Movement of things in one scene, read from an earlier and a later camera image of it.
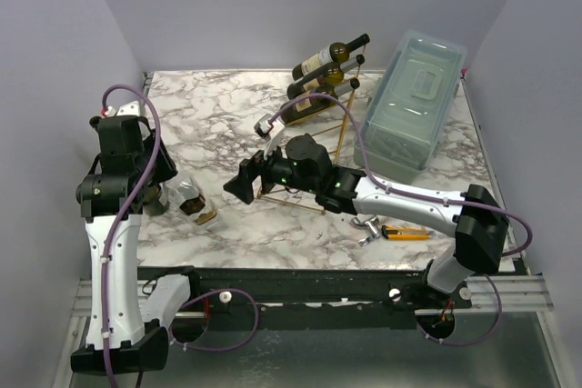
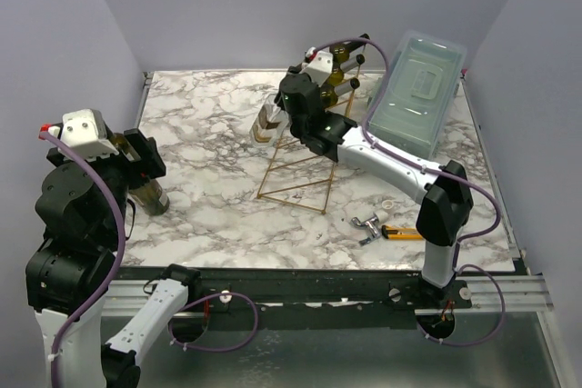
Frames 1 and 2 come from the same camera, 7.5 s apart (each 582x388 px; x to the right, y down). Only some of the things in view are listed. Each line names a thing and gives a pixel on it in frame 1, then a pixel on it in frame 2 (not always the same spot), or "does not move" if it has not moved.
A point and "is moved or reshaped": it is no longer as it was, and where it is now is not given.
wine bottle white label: x=335 y=54 is moved or reshaped
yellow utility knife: x=406 y=233 does not move
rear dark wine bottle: x=151 y=204 does not move
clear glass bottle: x=186 y=195 to x=270 y=124
